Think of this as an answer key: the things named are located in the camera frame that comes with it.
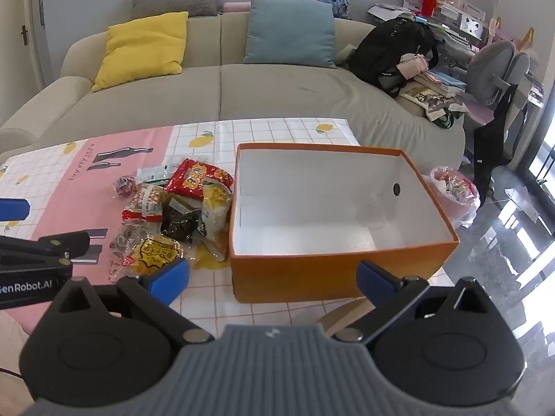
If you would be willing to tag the clear yellow snack packet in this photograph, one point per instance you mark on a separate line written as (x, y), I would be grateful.
(217, 212)

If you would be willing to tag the white sachet packet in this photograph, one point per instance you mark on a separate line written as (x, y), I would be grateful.
(151, 174)

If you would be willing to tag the orange cardboard box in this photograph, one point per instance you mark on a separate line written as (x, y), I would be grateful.
(303, 277)

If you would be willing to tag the red snack packet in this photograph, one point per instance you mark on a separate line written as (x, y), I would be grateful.
(195, 177)

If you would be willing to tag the black garment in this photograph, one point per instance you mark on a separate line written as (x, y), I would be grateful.
(494, 138)

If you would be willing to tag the pink cloth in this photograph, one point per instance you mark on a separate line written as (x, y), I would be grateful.
(412, 67)

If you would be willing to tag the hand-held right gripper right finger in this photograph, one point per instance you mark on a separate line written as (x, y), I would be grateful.
(375, 281)

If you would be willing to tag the clear-wrapped round red candy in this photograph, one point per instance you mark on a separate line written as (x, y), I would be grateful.
(122, 184)

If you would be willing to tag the stack of books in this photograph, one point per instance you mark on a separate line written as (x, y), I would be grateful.
(438, 80)

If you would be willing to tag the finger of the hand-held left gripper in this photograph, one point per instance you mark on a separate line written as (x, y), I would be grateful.
(65, 242)
(13, 210)

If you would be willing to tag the printed tote bag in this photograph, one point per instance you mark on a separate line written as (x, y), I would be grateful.
(429, 99)

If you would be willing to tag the pink bolster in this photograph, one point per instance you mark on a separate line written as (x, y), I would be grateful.
(236, 7)

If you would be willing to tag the dark green snack packet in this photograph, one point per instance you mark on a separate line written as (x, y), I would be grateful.
(182, 223)

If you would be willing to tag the light blue pillow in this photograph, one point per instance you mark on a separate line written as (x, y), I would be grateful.
(290, 30)

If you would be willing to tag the beige sofa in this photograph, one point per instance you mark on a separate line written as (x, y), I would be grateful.
(282, 91)

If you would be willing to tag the red-striped bread packet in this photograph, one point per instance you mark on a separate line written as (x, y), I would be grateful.
(143, 206)

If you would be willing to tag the cluttered desk with papers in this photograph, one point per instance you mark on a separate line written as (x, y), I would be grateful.
(451, 30)

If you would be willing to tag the grey pillow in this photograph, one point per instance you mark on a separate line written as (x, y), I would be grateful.
(177, 0)

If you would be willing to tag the black backpack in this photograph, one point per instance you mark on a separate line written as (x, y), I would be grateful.
(390, 52)

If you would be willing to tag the yellow-label round pastry packet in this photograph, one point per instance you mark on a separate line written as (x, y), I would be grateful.
(158, 251)

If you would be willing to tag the pink and white printed tablecloth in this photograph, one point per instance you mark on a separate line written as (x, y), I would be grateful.
(56, 190)

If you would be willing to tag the grey office chair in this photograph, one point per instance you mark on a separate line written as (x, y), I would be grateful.
(494, 65)

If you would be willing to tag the clear packet of brown snacks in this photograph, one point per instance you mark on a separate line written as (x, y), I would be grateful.
(125, 236)

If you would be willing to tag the white door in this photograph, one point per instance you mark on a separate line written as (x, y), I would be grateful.
(17, 73)

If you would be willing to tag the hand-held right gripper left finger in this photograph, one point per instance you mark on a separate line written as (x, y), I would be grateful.
(167, 279)

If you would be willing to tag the yellow pillow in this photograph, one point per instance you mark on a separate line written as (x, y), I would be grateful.
(138, 47)

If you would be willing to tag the pink trash bag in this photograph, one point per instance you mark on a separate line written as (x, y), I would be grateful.
(455, 197)

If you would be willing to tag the white cat face box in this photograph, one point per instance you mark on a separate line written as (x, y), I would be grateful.
(470, 24)

